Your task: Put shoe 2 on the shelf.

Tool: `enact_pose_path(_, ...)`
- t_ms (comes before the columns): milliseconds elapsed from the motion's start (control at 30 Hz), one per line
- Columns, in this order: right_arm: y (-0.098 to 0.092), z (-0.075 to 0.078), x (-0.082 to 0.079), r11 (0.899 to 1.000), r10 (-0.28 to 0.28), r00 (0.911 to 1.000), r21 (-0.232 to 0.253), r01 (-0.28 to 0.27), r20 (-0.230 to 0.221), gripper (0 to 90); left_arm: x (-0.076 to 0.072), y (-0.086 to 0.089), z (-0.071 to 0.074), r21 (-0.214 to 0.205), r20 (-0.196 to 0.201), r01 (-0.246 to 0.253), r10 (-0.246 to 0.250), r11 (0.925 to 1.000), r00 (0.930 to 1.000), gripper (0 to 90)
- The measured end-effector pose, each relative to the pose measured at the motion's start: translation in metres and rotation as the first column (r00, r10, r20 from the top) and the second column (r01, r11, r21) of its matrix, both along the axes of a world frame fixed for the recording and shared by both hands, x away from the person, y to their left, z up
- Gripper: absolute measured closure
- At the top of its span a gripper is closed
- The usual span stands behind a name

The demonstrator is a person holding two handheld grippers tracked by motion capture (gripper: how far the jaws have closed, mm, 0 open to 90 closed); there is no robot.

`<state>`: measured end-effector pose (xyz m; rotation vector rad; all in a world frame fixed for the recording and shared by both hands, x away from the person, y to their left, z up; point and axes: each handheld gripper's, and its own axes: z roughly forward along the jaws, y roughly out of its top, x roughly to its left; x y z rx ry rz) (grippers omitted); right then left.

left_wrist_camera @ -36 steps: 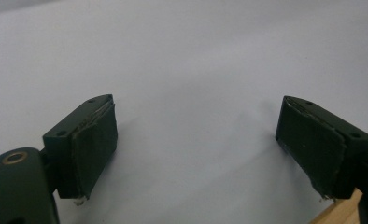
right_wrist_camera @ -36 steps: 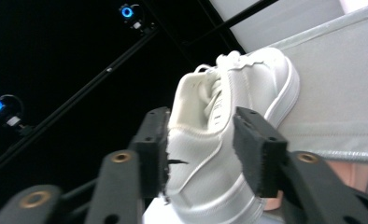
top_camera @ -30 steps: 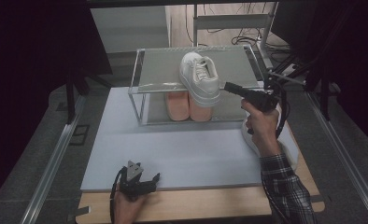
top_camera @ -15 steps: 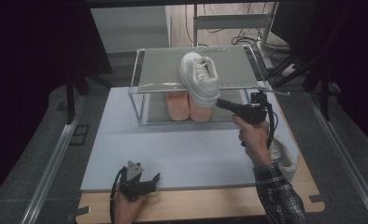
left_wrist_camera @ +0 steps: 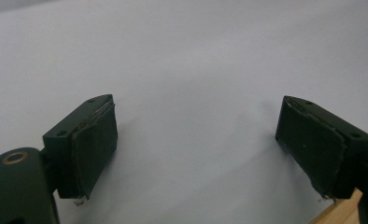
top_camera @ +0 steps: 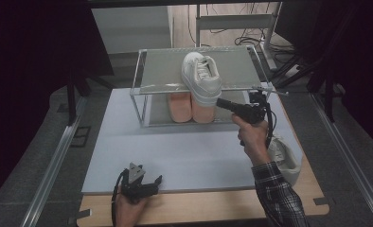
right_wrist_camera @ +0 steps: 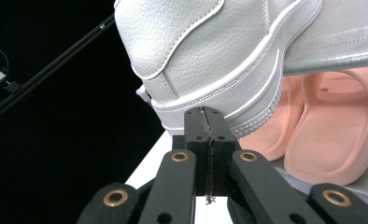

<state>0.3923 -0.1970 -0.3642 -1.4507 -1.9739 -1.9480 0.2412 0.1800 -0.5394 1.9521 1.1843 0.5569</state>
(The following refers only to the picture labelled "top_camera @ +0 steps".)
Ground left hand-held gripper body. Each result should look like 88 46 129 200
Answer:
121 162 160 203

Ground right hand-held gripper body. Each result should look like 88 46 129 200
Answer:
231 86 289 125

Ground pink slipper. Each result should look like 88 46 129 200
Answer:
191 99 217 124
167 92 194 124

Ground white sneaker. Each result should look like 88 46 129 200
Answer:
267 134 303 187
180 51 223 108

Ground metal mesh shoe rack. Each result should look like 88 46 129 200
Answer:
129 45 274 129

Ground person's right hand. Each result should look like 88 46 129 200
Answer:
231 114 273 167

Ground person's left hand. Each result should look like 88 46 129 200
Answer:
115 192 150 227

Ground light grey mat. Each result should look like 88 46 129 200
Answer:
80 83 304 195

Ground black tape strip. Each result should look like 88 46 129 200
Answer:
312 196 336 206
68 208 93 227

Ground black stand legs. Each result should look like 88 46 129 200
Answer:
274 46 338 123
65 62 114 126

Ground dark curtain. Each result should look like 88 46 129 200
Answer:
316 0 373 155
0 0 114 206

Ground white cabinet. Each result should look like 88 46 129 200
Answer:
91 6 173 55

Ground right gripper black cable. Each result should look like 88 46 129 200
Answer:
259 94 275 149

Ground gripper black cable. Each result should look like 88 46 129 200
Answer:
111 168 130 227
259 94 275 149

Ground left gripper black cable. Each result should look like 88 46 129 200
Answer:
111 168 130 227

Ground black floor cables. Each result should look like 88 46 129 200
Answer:
234 33 295 64

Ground metal stand frame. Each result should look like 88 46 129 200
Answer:
195 1 284 71

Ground aluminium rail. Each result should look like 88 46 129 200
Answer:
19 96 89 227
309 93 373 227

